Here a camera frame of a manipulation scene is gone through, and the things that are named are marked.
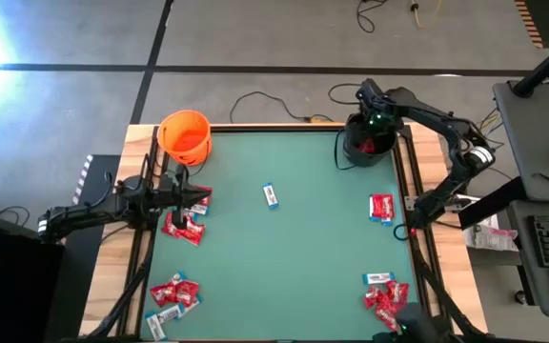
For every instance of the green table mat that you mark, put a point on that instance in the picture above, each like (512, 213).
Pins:
(303, 267)

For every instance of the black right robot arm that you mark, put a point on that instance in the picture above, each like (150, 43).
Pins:
(451, 128)

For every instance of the clear plastic bag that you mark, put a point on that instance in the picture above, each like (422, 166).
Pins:
(489, 236)

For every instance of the black device green light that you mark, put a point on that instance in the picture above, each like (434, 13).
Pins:
(417, 319)

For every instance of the grey desk top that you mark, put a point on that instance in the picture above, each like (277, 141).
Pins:
(532, 143)

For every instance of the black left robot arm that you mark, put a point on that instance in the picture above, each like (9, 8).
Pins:
(88, 212)

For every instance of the grey keyboard desk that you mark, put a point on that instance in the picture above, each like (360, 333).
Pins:
(536, 286)

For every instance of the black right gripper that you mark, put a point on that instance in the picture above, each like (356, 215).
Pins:
(374, 112)

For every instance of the black caster wheel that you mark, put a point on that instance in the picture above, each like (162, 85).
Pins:
(520, 297)

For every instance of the black mat white-striped edge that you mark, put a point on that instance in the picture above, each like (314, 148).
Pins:
(105, 167)

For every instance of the black desk crossbar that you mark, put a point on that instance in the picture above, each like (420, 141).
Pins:
(494, 202)

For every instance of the orange pumpkin halloween bucket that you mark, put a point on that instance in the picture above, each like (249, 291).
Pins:
(184, 138)

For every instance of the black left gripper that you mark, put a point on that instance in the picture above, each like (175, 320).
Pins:
(174, 195)

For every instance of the black halloween bucket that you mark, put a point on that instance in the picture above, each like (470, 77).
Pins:
(351, 150)

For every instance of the black round pole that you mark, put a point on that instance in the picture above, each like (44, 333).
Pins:
(546, 66)

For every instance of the black cabinet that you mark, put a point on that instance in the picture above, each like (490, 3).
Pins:
(7, 286)

